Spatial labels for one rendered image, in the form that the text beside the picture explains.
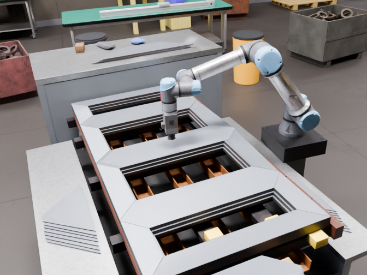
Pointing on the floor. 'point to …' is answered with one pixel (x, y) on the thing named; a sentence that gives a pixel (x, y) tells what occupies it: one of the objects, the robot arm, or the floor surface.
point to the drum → (252, 72)
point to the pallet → (301, 3)
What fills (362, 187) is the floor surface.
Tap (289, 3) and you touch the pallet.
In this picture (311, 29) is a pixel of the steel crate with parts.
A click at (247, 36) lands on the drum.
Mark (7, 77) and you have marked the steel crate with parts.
